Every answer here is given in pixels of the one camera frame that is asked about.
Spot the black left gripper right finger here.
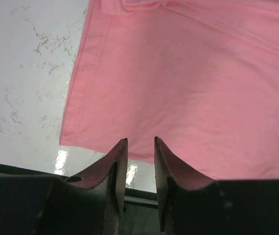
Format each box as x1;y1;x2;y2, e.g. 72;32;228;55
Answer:
154;137;279;235

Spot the pink t shirt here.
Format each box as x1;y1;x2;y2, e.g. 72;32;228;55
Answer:
60;0;279;179

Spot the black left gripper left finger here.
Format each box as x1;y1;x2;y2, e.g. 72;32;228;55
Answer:
0;139;128;235

